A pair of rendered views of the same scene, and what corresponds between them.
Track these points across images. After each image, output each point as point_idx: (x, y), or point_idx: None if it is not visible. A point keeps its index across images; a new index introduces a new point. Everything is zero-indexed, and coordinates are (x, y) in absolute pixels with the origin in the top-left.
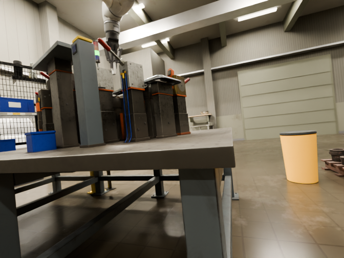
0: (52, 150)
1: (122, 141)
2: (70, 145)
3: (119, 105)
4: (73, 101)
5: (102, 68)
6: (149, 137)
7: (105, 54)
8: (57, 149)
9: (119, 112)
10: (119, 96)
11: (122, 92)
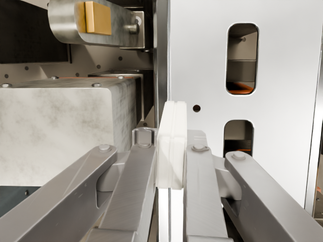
0: (12, 83)
1: (151, 126)
2: (49, 63)
3: (236, 28)
4: (3, 64)
5: (42, 185)
6: (153, 215)
7: (43, 186)
8: (25, 65)
9: (230, 29)
10: (254, 27)
11: (206, 116)
